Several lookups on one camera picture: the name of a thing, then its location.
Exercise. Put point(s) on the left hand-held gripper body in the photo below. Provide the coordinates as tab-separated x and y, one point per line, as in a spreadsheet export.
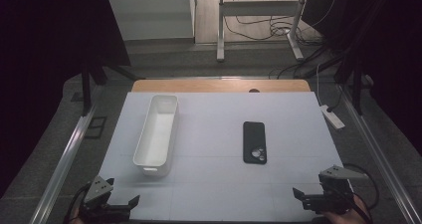
98	190

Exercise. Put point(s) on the white plastic storage bin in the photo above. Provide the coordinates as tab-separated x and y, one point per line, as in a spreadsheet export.
156	134

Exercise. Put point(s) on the person's left hand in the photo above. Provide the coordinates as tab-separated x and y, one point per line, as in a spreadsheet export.
76	219

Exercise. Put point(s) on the black phone case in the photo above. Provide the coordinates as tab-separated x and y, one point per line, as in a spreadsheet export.
253	137

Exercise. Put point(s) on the white table cover sheet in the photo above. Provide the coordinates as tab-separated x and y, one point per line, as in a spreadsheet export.
212	134

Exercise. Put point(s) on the white metal desk frame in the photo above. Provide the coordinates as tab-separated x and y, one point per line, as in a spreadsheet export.
258	8

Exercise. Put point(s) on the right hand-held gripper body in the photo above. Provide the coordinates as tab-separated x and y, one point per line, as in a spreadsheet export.
336	190

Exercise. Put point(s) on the black metal stand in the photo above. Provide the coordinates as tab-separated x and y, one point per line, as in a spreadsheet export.
86	88
357	84

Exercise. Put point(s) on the white cabinet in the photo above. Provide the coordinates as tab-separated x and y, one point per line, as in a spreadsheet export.
152	15

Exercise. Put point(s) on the dark curtain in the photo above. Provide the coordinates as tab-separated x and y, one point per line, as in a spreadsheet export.
394	58
43	68

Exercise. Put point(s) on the black floor frame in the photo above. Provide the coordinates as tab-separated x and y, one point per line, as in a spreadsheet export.
96	127

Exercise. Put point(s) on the person's right hand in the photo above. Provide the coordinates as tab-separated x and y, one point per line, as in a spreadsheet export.
345	219

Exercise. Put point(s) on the aluminium rail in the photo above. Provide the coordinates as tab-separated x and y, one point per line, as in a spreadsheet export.
381	154
63	164

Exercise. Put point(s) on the white power strip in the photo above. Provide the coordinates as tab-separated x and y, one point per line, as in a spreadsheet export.
332	117

